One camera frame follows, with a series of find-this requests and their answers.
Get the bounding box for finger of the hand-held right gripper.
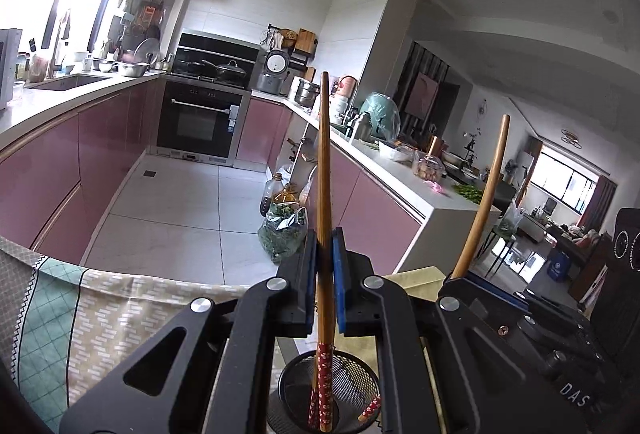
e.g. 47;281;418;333
441;277;532;324
465;276;530;304

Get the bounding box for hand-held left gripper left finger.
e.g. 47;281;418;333
59;228;319;434

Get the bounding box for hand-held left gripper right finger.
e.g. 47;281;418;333
332;227;546;434

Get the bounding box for red-tipped wooden chopstick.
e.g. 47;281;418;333
357;114;512;422
316;71;335;433
307;344;323;431

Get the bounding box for black mesh utensil holder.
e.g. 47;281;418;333
266;350;382;434

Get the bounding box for plastic bag of greens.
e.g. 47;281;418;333
257;204;308;263

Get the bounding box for blue bin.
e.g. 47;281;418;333
545;248;571;282

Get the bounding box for green plastic bag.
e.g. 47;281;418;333
495;201;523;235

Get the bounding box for yellow oil bottle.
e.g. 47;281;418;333
274;184;302;210

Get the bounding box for dark sauce bottle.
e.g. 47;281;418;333
259;173;283;217

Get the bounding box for green vegetables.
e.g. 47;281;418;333
452;183;483;205

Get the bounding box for living room window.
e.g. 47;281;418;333
530;149;601;215

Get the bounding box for dark red curtain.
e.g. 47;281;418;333
582;177;617;230

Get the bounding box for clear food container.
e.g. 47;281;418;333
412;151;446;182

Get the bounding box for pink base cabinet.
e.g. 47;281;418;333
0;82;163;265
235;97;426;275

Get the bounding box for steel vacuum flask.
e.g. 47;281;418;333
352;111;373;141

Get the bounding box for mint green appliance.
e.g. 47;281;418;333
360;93;401;142

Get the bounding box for steel stock pot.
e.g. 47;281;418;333
294;78;321;108

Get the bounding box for black built-in oven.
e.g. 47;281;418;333
156;81;244;165

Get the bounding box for pink kettle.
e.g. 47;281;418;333
336;75;358;102

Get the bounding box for patterned beige green tablecloth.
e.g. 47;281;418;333
0;235;447;434

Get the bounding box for white rice cooker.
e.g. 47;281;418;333
255;49;292;95

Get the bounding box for black wok with lid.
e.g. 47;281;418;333
215;59;249;84

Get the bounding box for black frying pan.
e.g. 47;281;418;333
175;59;216;78

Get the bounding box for black range hood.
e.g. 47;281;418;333
176;29;261;65

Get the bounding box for steel mixing bowl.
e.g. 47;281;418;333
116;60;151;78

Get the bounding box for steel pot lid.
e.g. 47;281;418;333
135;38;161;65

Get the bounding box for white microwave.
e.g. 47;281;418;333
0;28;23;111

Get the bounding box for pink wall picture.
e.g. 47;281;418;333
405;72;438;115

